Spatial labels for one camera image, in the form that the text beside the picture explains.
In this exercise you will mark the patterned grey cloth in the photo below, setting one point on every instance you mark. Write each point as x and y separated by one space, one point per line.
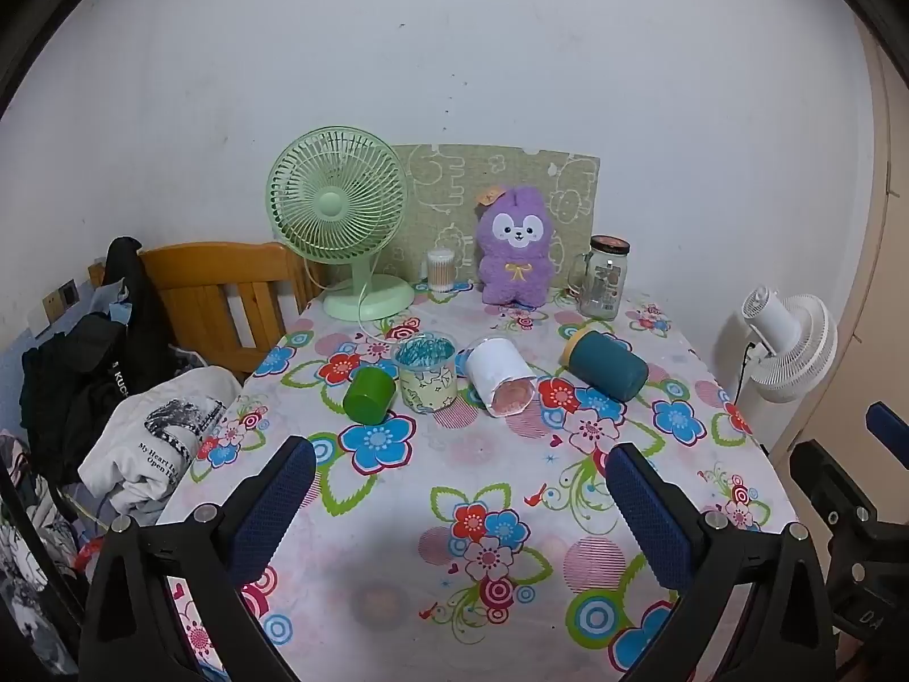
28 582

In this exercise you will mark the white cup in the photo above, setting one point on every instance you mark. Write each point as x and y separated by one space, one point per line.
493 368

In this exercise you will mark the teal cup with yellow rim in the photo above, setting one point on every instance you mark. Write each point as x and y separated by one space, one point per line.
611 368

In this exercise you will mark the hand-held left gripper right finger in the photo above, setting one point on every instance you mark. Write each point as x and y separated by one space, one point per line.
650 518

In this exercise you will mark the cotton swab container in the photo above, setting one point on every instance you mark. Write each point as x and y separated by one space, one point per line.
440 271

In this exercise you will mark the blue cloth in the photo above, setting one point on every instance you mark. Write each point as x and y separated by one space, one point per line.
113 305

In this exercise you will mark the white printed t-shirt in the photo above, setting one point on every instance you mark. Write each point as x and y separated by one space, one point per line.
138 444

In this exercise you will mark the floral tablecloth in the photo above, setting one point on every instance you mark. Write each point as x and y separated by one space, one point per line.
426 458

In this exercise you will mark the glass jar mug with lid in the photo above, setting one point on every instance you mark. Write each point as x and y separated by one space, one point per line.
603 288

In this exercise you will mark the white standing fan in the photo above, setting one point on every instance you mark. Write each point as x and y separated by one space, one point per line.
795 348

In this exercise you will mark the green printed board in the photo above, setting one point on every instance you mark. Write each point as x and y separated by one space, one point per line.
554 185

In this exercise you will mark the green cup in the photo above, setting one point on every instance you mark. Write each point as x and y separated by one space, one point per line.
369 394

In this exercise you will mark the clear printed plastic cup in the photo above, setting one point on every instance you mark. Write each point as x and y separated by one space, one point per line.
426 385

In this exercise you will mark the black clothing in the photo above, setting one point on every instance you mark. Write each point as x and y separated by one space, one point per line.
78 369

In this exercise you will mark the beige wooden door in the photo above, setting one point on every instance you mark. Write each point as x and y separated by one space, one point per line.
877 227

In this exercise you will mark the purple plush toy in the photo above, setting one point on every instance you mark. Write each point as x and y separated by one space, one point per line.
515 266

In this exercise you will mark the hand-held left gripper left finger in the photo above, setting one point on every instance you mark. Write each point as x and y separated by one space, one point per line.
273 508

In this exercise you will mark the wooden chair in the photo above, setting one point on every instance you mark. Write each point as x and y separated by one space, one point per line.
213 270

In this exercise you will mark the green desk fan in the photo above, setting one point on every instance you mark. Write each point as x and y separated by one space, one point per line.
330 202

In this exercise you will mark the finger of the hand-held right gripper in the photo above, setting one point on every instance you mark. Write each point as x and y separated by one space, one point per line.
834 487
891 430

